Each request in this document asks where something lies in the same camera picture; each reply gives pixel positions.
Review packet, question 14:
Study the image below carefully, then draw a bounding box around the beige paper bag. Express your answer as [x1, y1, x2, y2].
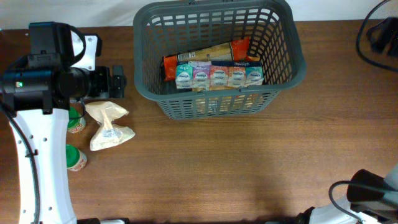
[86, 101, 136, 151]

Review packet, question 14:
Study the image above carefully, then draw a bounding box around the green-lid jar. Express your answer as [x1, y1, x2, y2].
[67, 108, 86, 134]
[66, 144, 88, 172]

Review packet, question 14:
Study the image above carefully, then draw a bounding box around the grey plastic basket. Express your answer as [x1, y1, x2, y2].
[133, 0, 307, 119]

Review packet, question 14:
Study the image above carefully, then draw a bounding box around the blue tea box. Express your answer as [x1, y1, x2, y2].
[174, 61, 264, 91]

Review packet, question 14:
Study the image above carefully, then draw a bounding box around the orange pasta packet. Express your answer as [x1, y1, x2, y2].
[163, 37, 260, 82]

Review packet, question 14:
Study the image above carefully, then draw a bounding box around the yellow coffee bag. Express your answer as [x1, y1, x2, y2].
[183, 91, 279, 116]

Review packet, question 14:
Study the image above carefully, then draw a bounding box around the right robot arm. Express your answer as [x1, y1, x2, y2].
[293, 167, 397, 224]

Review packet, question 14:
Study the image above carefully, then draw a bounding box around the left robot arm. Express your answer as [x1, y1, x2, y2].
[1, 22, 126, 223]

